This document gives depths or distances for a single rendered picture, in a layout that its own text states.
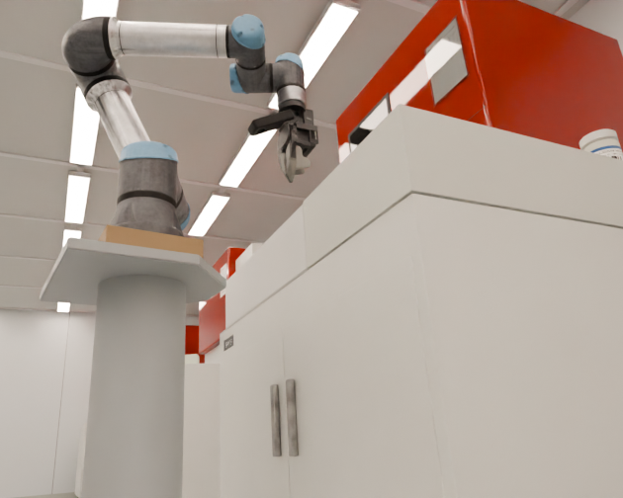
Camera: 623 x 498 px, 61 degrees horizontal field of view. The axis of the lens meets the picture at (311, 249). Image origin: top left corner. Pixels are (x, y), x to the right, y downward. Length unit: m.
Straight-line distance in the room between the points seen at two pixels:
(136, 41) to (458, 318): 0.97
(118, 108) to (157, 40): 0.19
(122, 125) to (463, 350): 0.96
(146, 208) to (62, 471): 8.06
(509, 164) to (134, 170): 0.69
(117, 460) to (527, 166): 0.81
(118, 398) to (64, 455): 8.05
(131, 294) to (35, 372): 8.13
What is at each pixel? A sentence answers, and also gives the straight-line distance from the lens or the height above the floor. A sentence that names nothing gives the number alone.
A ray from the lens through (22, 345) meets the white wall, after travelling 9.16.
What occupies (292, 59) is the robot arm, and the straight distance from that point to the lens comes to 1.44.
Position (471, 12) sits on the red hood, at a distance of 1.79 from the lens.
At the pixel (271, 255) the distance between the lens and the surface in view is 1.21.
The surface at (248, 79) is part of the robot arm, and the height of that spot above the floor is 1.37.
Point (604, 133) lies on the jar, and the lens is 1.24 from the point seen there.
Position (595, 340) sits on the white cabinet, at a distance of 0.91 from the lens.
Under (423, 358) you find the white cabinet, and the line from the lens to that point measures 0.70.
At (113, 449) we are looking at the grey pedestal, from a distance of 0.94.
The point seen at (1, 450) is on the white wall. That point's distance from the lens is 9.01.
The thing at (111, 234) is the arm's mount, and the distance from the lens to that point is 0.99.
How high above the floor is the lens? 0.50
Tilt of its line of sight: 21 degrees up
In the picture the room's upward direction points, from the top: 4 degrees counter-clockwise
